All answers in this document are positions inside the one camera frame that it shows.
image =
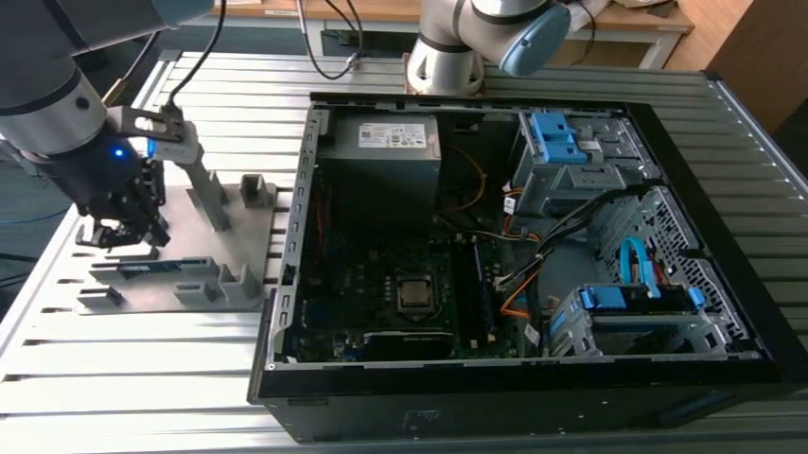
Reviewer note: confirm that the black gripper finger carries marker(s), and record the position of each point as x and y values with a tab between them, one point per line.
151	222
116	239

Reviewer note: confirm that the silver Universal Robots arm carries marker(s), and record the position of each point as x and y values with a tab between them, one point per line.
56	109

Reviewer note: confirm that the grey parts rack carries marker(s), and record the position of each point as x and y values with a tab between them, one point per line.
190	246

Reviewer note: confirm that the grey power supply unit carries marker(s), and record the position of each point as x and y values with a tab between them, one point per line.
343	142

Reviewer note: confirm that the green motherboard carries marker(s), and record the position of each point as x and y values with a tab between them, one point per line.
353	288

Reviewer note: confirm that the silver CPU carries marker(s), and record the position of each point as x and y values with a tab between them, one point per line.
418	292

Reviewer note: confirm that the black graphics card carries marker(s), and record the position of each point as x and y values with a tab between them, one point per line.
410	345

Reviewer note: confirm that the blue plastic disk carrier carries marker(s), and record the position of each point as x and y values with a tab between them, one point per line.
549	125
565	152

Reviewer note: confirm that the black open PC case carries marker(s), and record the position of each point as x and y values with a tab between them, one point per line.
505	406

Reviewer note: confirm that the tall metal drive cage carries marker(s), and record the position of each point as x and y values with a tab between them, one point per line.
587	182

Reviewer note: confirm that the hard disk in blue carrier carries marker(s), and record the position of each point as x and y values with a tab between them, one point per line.
603	299

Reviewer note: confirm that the low metal drive cage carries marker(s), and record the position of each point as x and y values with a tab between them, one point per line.
637	324

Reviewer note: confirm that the brown wooden cabinet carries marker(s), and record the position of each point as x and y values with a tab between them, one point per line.
757	57

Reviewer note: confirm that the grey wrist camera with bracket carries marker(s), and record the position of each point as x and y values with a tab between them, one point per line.
177	146

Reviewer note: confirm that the wooden desk white frame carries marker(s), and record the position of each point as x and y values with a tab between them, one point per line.
669	23

